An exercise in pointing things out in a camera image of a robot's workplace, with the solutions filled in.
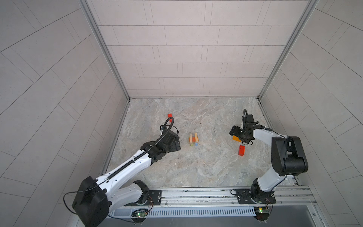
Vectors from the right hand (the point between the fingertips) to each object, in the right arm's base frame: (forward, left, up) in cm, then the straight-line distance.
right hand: (233, 133), depth 96 cm
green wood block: (-7, +30, +2) cm, 31 cm away
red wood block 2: (-13, -1, +2) cm, 13 cm away
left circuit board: (-42, +56, +3) cm, 70 cm away
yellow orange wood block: (-5, +2, +3) cm, 6 cm away
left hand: (-9, +39, +10) cm, 41 cm away
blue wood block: (-7, +26, +2) cm, 27 cm away
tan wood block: (-5, +30, +7) cm, 31 cm away
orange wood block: (-6, +28, +6) cm, 30 cm away
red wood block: (+17, +44, +3) cm, 47 cm away
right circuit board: (-44, -2, -2) cm, 44 cm away
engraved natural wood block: (-6, +27, +7) cm, 28 cm away
